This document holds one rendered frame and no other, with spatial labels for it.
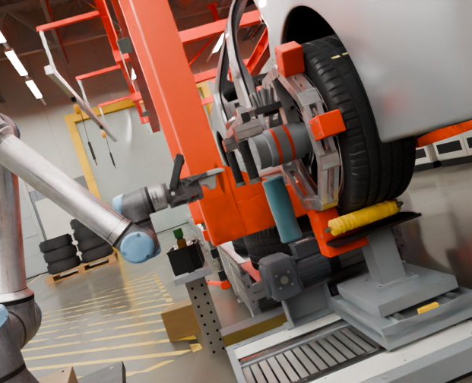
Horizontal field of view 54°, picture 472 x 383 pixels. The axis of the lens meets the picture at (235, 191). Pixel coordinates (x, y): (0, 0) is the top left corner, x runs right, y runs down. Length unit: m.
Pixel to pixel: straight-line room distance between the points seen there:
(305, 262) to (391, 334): 0.55
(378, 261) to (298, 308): 0.55
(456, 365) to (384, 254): 0.46
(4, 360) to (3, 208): 0.44
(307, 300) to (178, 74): 1.20
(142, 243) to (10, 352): 0.46
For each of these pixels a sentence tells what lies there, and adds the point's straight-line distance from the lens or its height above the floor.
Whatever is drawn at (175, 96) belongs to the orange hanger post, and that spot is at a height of 1.23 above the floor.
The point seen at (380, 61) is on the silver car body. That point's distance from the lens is 1.32.
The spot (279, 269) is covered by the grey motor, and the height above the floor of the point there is 0.37.
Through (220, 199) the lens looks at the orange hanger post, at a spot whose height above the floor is 0.72.
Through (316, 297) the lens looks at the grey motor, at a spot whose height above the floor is 0.15.
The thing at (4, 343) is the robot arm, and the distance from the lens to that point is 1.45.
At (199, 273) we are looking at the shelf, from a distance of 2.08.
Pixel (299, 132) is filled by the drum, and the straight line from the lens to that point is 1.70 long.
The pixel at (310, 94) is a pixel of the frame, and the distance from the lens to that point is 1.52.
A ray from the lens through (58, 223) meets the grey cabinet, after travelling 12.70.
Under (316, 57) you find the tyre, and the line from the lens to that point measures 1.58.
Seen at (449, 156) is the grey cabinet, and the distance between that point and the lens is 7.15.
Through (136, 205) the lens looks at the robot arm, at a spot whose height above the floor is 0.80.
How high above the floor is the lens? 0.78
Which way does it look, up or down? 1 degrees down
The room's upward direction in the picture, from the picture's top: 19 degrees counter-clockwise
